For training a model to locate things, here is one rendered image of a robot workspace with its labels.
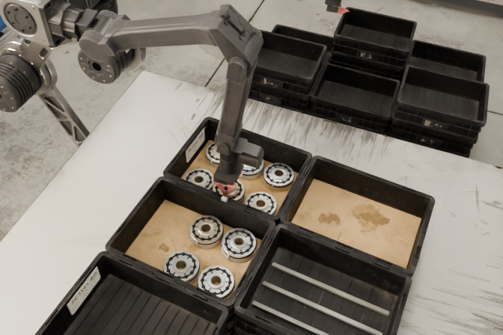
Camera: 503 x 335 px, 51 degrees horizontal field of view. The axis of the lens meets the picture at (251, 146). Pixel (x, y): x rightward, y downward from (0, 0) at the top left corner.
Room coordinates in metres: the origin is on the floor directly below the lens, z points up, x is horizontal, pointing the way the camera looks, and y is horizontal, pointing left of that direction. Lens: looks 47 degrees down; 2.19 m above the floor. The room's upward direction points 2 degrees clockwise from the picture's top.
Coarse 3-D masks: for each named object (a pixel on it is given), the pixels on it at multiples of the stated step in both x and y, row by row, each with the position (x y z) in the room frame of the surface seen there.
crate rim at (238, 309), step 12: (276, 228) 0.86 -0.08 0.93; (288, 228) 0.87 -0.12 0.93; (312, 240) 0.83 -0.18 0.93; (264, 252) 0.78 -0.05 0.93; (348, 252) 0.79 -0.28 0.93; (372, 264) 0.76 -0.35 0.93; (252, 276) 0.71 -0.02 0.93; (408, 276) 0.73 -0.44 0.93; (408, 288) 0.69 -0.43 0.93; (240, 300) 0.64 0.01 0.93; (240, 312) 0.60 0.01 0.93; (264, 324) 0.58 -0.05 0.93; (276, 324) 0.58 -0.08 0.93; (396, 324) 0.59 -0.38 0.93
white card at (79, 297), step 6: (96, 270) 0.72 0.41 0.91; (90, 276) 0.69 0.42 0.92; (96, 276) 0.71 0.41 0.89; (90, 282) 0.69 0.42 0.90; (96, 282) 0.70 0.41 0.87; (84, 288) 0.67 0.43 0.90; (90, 288) 0.68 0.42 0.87; (78, 294) 0.64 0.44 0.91; (84, 294) 0.66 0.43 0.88; (72, 300) 0.62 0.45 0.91; (78, 300) 0.64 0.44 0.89; (84, 300) 0.65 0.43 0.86; (72, 306) 0.62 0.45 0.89; (78, 306) 0.63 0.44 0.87; (72, 312) 0.61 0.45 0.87
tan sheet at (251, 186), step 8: (208, 144) 1.28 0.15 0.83; (200, 152) 1.24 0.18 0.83; (200, 160) 1.20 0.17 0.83; (264, 160) 1.21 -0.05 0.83; (192, 168) 1.16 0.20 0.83; (200, 168) 1.16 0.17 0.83; (208, 168) 1.16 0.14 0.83; (216, 168) 1.17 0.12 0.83; (264, 168) 1.18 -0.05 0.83; (248, 184) 1.10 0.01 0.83; (256, 184) 1.10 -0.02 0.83; (248, 192) 1.07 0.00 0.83; (272, 192) 1.07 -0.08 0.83; (280, 192) 1.07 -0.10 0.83; (280, 200) 1.04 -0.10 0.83
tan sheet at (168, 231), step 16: (160, 208) 0.99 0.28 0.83; (176, 208) 0.99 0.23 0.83; (160, 224) 0.93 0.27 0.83; (176, 224) 0.93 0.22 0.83; (224, 224) 0.94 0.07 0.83; (144, 240) 0.87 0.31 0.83; (160, 240) 0.87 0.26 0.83; (176, 240) 0.87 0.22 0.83; (256, 240) 0.89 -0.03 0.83; (144, 256) 0.81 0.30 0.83; (160, 256) 0.81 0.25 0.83; (208, 256) 0.82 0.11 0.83; (224, 256) 0.82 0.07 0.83; (240, 272) 0.77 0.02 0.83
